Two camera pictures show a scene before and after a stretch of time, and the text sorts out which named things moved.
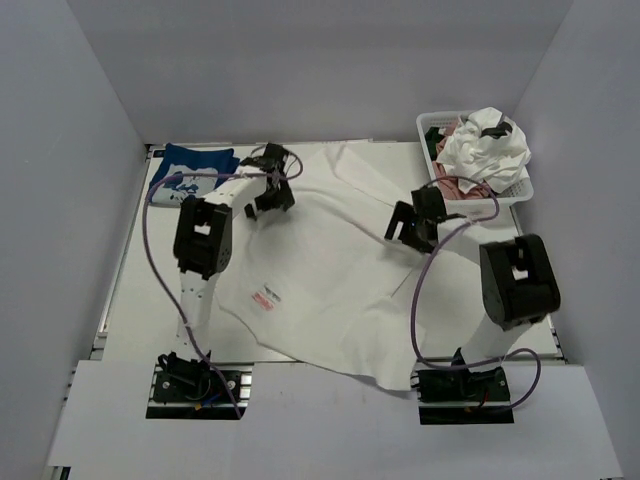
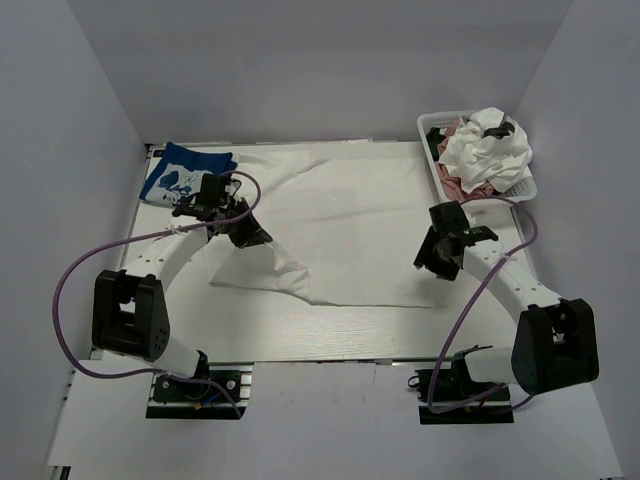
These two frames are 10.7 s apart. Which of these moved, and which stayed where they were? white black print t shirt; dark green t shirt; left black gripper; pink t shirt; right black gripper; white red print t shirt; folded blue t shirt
Moved: white red print t shirt; left black gripper; right black gripper
Stayed: pink t shirt; dark green t shirt; white black print t shirt; folded blue t shirt
